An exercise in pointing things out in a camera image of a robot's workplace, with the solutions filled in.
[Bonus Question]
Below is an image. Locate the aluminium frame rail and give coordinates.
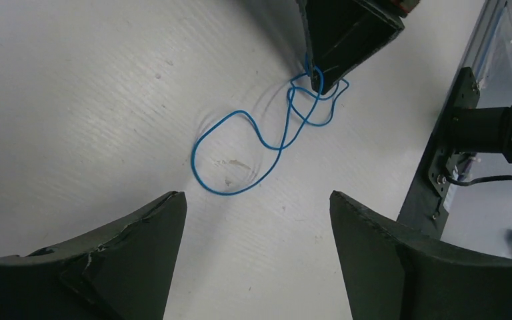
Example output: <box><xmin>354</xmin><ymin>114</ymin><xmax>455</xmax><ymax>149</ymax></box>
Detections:
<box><xmin>461</xmin><ymin>1</ymin><xmax>512</xmax><ymax>89</ymax></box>

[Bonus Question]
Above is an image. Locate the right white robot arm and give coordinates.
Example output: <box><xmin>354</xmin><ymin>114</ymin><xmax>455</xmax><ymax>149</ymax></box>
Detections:
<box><xmin>297</xmin><ymin>1</ymin><xmax>512</xmax><ymax>163</ymax></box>

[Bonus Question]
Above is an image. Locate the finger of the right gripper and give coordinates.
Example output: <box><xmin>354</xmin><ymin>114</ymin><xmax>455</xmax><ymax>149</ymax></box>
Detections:
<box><xmin>297</xmin><ymin>0</ymin><xmax>405</xmax><ymax>94</ymax></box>

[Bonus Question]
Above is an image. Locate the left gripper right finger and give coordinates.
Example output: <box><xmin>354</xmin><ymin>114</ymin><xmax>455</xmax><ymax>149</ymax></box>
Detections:
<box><xmin>329</xmin><ymin>191</ymin><xmax>512</xmax><ymax>319</ymax></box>

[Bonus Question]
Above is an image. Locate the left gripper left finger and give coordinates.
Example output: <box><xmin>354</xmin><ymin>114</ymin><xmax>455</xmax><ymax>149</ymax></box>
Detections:
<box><xmin>0</xmin><ymin>191</ymin><xmax>187</xmax><ymax>319</ymax></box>

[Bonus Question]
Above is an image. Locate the blue thin cable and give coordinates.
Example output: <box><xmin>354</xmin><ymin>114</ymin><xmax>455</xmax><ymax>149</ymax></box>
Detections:
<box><xmin>190</xmin><ymin>53</ymin><xmax>351</xmax><ymax>197</ymax></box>

